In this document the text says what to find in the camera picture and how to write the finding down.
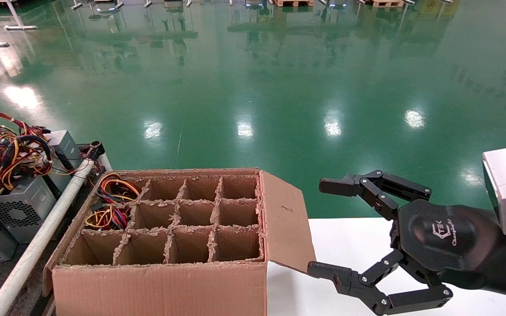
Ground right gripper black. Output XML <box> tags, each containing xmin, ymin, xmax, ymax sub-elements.
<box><xmin>307</xmin><ymin>170</ymin><xmax>502</xmax><ymax>316</ymax></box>

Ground cardboard cell divider insert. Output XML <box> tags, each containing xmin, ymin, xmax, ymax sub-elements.
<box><xmin>62</xmin><ymin>175</ymin><xmax>264</xmax><ymax>266</ymax></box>

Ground brown cardboard box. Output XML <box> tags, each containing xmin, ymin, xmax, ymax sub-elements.
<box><xmin>43</xmin><ymin>168</ymin><xmax>319</xmax><ymax>316</ymax></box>

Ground black pipe end connector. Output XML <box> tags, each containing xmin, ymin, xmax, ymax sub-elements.
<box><xmin>87</xmin><ymin>140</ymin><xmax>106</xmax><ymax>161</ymax></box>

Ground white plastic pipe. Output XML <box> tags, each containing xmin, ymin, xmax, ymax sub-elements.
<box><xmin>0</xmin><ymin>159</ymin><xmax>96</xmax><ymax>316</ymax></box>

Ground wires inside box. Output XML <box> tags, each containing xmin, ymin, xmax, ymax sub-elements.
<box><xmin>97</xmin><ymin>172</ymin><xmax>141</xmax><ymax>203</ymax></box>

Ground power supply with coloured cables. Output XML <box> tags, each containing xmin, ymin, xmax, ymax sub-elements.
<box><xmin>85</xmin><ymin>204</ymin><xmax>131</xmax><ymax>231</ymax></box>

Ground tangled coloured cable bundle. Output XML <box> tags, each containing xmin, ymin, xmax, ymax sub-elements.
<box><xmin>0</xmin><ymin>109</ymin><xmax>56</xmax><ymax>202</ymax></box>

